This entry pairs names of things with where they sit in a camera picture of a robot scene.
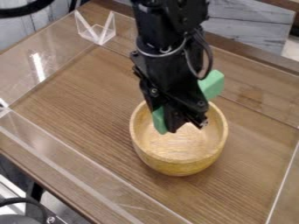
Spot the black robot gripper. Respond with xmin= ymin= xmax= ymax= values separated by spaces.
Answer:
xmin=129 ymin=38 xmax=209 ymax=133

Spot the green rectangular block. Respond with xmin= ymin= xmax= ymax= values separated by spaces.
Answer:
xmin=152 ymin=70 xmax=224 ymax=135

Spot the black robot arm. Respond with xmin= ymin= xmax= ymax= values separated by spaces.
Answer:
xmin=130 ymin=0 xmax=212 ymax=134

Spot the brown wooden bowl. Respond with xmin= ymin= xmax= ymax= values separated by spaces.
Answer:
xmin=129 ymin=101 xmax=229 ymax=177

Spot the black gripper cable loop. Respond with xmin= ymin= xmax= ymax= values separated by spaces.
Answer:
xmin=181 ymin=25 xmax=214 ymax=81

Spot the clear acrylic corner bracket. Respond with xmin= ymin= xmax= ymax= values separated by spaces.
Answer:
xmin=73 ymin=10 xmax=116 ymax=46

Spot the black table leg frame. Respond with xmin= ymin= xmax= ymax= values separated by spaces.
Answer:
xmin=25 ymin=182 xmax=66 ymax=224

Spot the black cable under table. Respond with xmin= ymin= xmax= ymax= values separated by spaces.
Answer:
xmin=0 ymin=198 xmax=50 ymax=224

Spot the black arm cable top left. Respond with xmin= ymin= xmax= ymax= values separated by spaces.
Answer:
xmin=0 ymin=0 xmax=56 ymax=19

